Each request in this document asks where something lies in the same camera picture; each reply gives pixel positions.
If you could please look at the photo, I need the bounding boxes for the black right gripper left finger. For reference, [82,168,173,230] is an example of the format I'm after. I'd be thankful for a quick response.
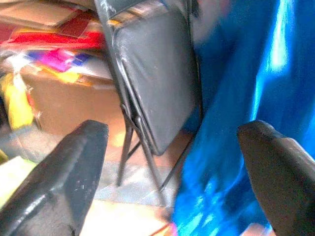
[0,119,109,236]

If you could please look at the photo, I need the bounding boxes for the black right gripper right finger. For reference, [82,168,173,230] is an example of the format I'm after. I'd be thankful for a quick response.
[237,119,315,236]

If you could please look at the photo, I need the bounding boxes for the brown cardboard box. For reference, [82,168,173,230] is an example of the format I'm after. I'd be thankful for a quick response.
[21,71,126,138]

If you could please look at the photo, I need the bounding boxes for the blue plastic bag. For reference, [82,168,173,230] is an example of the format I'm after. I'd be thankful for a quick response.
[172,0,315,236]

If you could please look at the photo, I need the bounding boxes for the yellow plastic package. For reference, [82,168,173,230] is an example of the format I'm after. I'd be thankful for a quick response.
[0,73,35,130]

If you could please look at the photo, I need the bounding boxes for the magenta and blue wrapper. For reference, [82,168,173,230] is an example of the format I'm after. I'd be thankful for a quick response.
[27,48,92,73]

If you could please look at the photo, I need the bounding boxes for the grey folding chair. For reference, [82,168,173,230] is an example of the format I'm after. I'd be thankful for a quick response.
[93,0,204,206]

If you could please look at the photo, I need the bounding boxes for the red flat packaging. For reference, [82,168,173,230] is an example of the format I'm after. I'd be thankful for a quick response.
[0,14,106,50]

